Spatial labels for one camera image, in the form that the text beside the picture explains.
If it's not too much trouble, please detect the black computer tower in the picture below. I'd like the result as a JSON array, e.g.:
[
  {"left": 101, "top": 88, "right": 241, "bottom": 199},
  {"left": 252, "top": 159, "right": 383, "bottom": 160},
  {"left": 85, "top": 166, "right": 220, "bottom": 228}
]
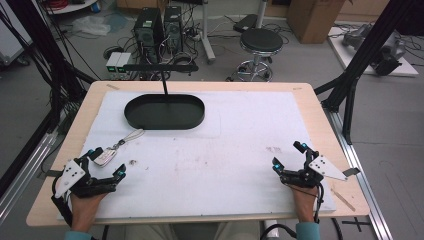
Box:
[
  {"left": 162, "top": 5, "right": 185, "bottom": 55},
  {"left": 132, "top": 7, "right": 165, "bottom": 65}
]

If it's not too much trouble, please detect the grey tape strip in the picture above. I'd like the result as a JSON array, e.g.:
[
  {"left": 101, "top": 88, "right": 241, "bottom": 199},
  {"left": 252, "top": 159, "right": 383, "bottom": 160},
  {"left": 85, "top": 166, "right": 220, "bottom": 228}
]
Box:
[
  {"left": 342, "top": 167, "right": 362, "bottom": 178},
  {"left": 39, "top": 169, "right": 64, "bottom": 179}
]

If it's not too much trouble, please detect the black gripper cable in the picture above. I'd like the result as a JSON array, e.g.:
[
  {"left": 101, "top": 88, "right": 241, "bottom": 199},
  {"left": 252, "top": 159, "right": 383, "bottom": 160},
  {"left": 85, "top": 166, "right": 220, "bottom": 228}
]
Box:
[
  {"left": 50, "top": 175, "right": 74, "bottom": 228},
  {"left": 259, "top": 182, "right": 326, "bottom": 240}
]

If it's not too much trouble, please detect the brown cardboard box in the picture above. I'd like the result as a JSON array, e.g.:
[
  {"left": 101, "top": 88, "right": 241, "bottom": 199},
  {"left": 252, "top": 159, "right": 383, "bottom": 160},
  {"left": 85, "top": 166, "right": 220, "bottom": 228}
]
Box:
[{"left": 286, "top": 0, "right": 347, "bottom": 45}]

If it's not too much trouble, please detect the thin wooden stick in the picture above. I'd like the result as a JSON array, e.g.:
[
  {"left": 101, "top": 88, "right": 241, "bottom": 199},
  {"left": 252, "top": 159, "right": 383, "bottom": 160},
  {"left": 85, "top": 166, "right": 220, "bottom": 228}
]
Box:
[{"left": 329, "top": 187, "right": 357, "bottom": 213}]

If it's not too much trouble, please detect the white power supply unit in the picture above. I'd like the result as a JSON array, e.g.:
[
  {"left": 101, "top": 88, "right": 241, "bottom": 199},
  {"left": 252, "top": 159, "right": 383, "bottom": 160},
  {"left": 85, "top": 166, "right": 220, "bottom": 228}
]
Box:
[
  {"left": 115, "top": 52, "right": 133, "bottom": 75},
  {"left": 105, "top": 51, "right": 123, "bottom": 75}
]

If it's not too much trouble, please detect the person's right hand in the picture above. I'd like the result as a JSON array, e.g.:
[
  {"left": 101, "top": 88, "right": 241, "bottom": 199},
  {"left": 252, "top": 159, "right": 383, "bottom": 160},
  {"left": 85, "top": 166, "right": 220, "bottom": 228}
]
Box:
[{"left": 290, "top": 184, "right": 320, "bottom": 224}]

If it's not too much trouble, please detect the black metal frame stand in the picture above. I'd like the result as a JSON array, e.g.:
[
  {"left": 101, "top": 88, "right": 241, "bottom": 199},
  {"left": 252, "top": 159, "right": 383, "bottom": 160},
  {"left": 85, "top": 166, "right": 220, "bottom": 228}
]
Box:
[
  {"left": 313, "top": 0, "right": 424, "bottom": 146},
  {"left": 0, "top": 0, "right": 98, "bottom": 134}
]

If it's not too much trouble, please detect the grey robot part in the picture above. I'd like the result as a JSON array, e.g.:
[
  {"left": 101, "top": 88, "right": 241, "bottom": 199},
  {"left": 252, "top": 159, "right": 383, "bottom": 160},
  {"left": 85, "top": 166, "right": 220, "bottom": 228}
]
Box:
[{"left": 341, "top": 23, "right": 407, "bottom": 61}]

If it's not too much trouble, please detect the black flat pad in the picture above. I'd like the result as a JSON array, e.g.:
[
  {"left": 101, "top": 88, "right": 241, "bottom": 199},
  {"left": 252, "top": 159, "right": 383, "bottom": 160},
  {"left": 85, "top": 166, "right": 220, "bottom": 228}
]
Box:
[{"left": 232, "top": 13, "right": 260, "bottom": 34}]

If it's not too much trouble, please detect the grey metal stand leg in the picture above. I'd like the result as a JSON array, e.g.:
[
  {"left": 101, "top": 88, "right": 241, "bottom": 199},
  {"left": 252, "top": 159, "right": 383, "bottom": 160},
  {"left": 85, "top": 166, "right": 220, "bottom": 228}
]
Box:
[{"left": 199, "top": 0, "right": 217, "bottom": 65}]

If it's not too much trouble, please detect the clear plastic bag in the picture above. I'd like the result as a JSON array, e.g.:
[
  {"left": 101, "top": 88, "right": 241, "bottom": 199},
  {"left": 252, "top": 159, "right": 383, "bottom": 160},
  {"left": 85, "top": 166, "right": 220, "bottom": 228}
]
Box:
[{"left": 71, "top": 15, "right": 112, "bottom": 37}]

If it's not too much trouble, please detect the aluminium rail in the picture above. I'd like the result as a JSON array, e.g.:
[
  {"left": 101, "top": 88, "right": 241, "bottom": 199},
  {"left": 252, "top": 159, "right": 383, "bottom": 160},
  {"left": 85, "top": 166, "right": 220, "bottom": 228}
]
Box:
[
  {"left": 324, "top": 108, "right": 394, "bottom": 240},
  {"left": 0, "top": 129, "right": 59, "bottom": 226}
]

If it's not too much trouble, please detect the black oval tray hanger stand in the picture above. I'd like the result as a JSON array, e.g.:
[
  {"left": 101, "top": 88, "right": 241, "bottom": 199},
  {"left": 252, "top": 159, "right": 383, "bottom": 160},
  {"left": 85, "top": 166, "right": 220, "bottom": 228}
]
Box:
[{"left": 122, "top": 63, "right": 206, "bottom": 131}]

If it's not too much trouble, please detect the white board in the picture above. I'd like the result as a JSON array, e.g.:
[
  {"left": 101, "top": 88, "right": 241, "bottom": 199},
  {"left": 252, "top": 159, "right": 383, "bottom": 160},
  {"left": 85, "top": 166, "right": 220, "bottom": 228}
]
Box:
[{"left": 327, "top": 25, "right": 420, "bottom": 78}]

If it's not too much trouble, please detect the white foam mat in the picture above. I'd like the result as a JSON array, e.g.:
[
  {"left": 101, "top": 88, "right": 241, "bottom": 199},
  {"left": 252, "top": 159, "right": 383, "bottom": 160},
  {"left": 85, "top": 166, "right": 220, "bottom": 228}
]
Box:
[{"left": 57, "top": 90, "right": 338, "bottom": 221}]

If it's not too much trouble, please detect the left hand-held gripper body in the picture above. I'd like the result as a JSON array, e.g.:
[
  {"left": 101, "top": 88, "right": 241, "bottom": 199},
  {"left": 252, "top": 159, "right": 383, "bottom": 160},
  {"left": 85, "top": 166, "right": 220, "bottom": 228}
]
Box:
[{"left": 54, "top": 155, "right": 118, "bottom": 200}]

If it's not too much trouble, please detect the black round stool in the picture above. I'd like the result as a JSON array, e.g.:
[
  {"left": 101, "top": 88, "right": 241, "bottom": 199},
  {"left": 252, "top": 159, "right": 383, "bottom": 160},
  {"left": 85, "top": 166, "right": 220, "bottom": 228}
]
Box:
[{"left": 225, "top": 27, "right": 285, "bottom": 83}]

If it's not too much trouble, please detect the person's left hand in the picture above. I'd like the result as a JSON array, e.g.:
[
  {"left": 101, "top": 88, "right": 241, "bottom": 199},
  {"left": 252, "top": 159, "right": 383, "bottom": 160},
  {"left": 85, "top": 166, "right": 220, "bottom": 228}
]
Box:
[{"left": 69, "top": 191, "right": 108, "bottom": 233}]

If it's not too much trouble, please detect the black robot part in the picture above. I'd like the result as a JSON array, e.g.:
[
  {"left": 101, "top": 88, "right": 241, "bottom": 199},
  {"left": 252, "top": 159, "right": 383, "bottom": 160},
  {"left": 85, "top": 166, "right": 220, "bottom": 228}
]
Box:
[{"left": 370, "top": 53, "right": 404, "bottom": 77}]

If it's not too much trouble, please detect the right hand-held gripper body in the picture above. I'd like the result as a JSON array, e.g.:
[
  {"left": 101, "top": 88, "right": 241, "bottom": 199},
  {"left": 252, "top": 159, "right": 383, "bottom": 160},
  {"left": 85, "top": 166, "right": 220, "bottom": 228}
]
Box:
[{"left": 279, "top": 149, "right": 349, "bottom": 190}]

